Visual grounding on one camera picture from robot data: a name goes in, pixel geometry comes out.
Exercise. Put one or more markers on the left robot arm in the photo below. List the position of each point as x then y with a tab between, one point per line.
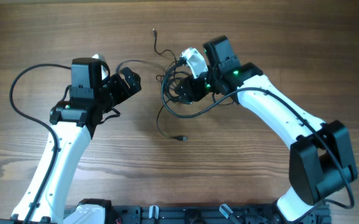
88	101

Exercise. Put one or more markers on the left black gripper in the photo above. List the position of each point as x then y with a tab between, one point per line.
124	92

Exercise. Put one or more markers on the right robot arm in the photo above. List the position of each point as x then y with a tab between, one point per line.
321	159

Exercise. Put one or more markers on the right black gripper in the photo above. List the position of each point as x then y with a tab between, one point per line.
193	93

